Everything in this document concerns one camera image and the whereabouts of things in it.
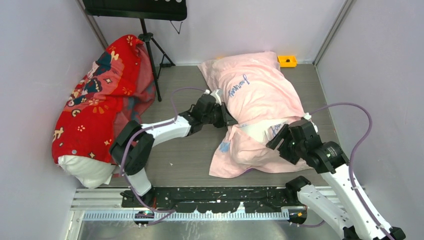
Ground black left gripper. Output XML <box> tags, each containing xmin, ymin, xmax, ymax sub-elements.
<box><xmin>202</xmin><ymin>101</ymin><xmax>237</xmax><ymax>128</ymax></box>

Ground white pillow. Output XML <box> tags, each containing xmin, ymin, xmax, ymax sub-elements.
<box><xmin>58</xmin><ymin>155</ymin><xmax>116</xmax><ymax>189</ymax></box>
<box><xmin>240</xmin><ymin>116</ymin><xmax>300</xmax><ymax>143</ymax></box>

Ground pink pillowcase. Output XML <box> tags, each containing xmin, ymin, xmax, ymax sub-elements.
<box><xmin>198</xmin><ymin>51</ymin><xmax>308</xmax><ymax>179</ymax></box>

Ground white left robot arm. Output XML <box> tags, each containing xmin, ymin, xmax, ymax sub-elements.
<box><xmin>109</xmin><ymin>93</ymin><xmax>238</xmax><ymax>207</ymax></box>

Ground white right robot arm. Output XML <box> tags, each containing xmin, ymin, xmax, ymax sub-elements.
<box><xmin>266</xmin><ymin>118</ymin><xmax>406</xmax><ymax>240</ymax></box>

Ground red patterned pillowcase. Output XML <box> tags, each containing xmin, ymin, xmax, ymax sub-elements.
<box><xmin>51</xmin><ymin>34</ymin><xmax>156</xmax><ymax>164</ymax></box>

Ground white pillow in red case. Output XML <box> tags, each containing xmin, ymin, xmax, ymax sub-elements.
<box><xmin>58</xmin><ymin>155</ymin><xmax>116</xmax><ymax>189</ymax></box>

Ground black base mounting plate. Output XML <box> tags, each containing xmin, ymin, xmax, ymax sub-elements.
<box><xmin>120</xmin><ymin>186</ymin><xmax>308</xmax><ymax>217</ymax></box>

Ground yellow tray with black knob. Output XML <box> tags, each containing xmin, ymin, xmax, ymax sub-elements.
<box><xmin>277</xmin><ymin>55</ymin><xmax>298</xmax><ymax>68</ymax></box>

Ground black tripod stand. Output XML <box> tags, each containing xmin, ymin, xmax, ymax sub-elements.
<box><xmin>138</xmin><ymin>18</ymin><xmax>176</xmax><ymax>102</ymax></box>

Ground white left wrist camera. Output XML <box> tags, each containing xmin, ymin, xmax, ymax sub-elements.
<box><xmin>204</xmin><ymin>88</ymin><xmax>224</xmax><ymax>105</ymax></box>

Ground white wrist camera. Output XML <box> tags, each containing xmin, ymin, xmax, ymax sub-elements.
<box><xmin>302</xmin><ymin>112</ymin><xmax>319</xmax><ymax>133</ymax></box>
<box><xmin>204</xmin><ymin>88</ymin><xmax>224</xmax><ymax>105</ymax></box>

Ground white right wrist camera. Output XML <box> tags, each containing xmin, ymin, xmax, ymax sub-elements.
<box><xmin>302</xmin><ymin>112</ymin><xmax>319</xmax><ymax>133</ymax></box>

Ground aluminium rail frame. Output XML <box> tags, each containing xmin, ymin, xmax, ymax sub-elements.
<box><xmin>71</xmin><ymin>186</ymin><xmax>342</xmax><ymax>222</ymax></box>

